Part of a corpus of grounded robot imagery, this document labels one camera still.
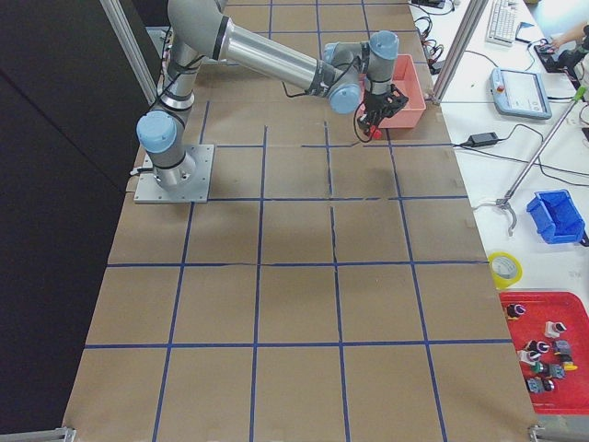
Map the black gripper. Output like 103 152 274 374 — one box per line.
356 84 409 132

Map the red toy block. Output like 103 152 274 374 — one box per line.
370 127 382 140

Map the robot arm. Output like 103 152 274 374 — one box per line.
135 1 408 204

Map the pink plastic box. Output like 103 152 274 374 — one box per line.
363 53 427 130

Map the black power adapter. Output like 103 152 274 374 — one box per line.
465 132 500 147

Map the teach pendant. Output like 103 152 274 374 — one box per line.
490 67 552 120

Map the white keyboard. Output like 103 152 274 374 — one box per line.
485 0 519 47

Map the grabber reach tool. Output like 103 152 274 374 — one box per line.
479 86 586 237

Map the yellow tape roll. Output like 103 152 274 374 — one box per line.
489 251 523 290

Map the blue storage bin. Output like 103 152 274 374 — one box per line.
526 190 588 247

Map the red parts tray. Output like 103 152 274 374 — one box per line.
500 291 588 414

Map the aluminium frame post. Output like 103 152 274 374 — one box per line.
431 0 488 105

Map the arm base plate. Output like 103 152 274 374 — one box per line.
133 144 215 204

